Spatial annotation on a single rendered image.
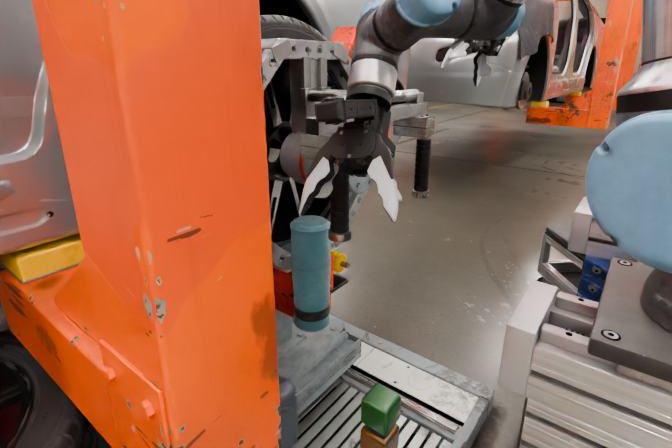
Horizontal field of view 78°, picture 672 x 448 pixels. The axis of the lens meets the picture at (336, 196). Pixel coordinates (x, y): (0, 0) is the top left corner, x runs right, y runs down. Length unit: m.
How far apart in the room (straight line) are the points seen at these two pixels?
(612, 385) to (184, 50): 0.55
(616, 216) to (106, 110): 0.42
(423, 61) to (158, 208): 3.12
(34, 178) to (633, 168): 0.88
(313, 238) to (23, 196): 0.54
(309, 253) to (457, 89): 2.67
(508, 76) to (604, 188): 3.18
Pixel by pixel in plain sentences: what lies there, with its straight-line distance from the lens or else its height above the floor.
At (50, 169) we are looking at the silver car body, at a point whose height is 0.88.
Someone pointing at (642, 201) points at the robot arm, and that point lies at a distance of 0.36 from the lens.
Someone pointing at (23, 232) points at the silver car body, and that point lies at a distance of 0.94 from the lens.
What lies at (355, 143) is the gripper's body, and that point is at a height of 0.96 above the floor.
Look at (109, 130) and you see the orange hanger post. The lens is 0.42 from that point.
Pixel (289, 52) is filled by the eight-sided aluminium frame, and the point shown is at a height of 1.09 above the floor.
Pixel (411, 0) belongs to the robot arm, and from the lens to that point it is 0.59.
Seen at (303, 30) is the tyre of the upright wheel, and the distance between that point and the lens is 1.10.
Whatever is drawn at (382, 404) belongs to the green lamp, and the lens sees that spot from 0.58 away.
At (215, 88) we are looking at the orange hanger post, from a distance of 0.44.
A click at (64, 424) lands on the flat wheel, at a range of 0.90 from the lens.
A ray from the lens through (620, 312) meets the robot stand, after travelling 0.54.
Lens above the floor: 1.07
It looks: 18 degrees down
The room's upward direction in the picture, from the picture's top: straight up
